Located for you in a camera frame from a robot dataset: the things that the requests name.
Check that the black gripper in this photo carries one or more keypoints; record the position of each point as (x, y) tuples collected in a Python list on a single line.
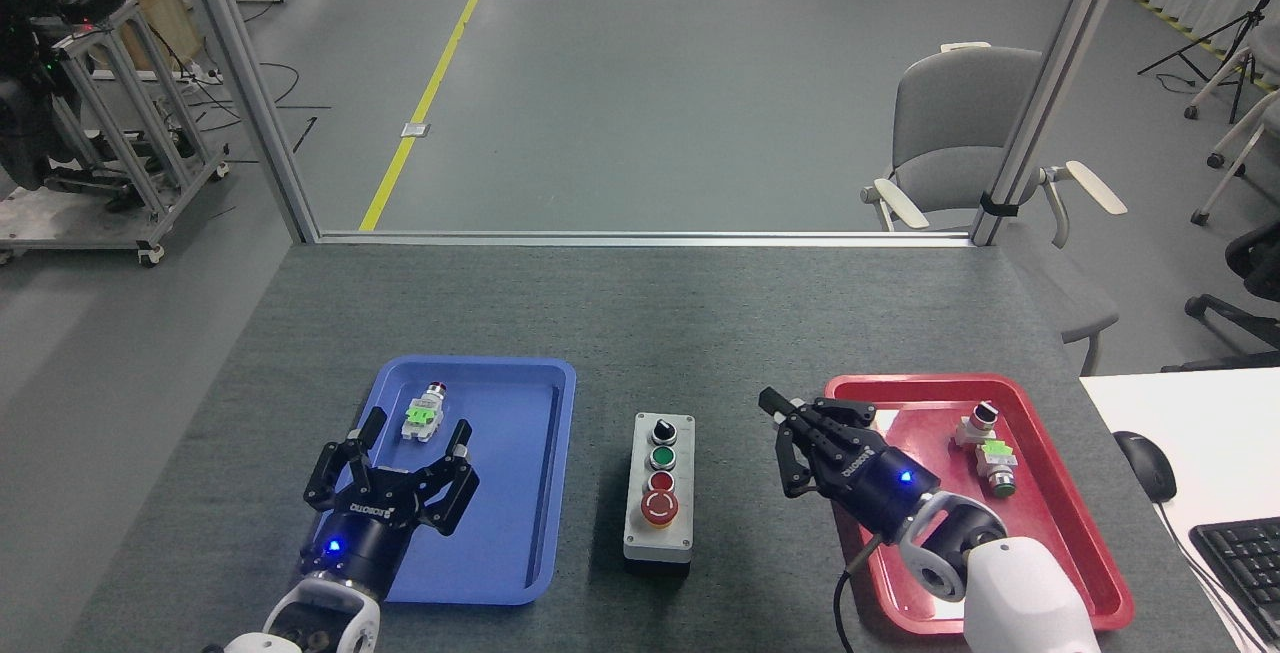
[(885, 483), (370, 533)]

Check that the grey four-button control box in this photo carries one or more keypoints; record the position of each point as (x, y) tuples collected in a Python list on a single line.
[(660, 493)]

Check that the brown cardboard box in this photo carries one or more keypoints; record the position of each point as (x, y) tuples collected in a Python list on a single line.
[(160, 3)]

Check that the blue plastic tray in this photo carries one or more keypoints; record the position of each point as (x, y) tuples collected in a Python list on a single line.
[(520, 453)]

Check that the red plastic tray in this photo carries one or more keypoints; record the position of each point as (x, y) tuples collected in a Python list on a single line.
[(1050, 523)]

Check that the black computer mouse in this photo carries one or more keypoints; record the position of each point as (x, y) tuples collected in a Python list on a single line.
[(1146, 463)]

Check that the grey chair with cream armrests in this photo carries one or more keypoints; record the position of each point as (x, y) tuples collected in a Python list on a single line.
[(945, 123)]

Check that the silver floor socket plate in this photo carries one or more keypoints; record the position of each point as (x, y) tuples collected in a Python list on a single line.
[(416, 129)]

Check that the white desk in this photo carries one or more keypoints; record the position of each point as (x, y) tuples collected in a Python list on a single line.
[(1220, 433)]

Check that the black computer keyboard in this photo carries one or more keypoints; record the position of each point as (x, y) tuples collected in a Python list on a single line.
[(1245, 563)]

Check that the black office chair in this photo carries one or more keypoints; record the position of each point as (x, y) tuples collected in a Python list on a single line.
[(1250, 273)]

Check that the black machine on cart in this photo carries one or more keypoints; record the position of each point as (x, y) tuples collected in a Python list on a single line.
[(30, 113)]

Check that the white chair on wheels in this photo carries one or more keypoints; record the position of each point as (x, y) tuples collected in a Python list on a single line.
[(1245, 133)]

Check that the black tripod stand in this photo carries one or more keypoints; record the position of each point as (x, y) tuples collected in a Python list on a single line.
[(1235, 33)]

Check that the red push button switch module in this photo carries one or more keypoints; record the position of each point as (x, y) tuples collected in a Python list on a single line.
[(424, 417)]

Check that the green push button switch module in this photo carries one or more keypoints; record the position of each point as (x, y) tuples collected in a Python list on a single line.
[(998, 465)]

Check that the silver aluminium frame rail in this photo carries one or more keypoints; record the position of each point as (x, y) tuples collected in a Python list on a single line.
[(640, 237)]

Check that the silver aluminium frame post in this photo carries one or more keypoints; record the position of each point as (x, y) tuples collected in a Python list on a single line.
[(250, 83), (1050, 83)]

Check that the aluminium frame cart on wheels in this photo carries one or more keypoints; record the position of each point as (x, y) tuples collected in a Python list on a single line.
[(130, 133)]

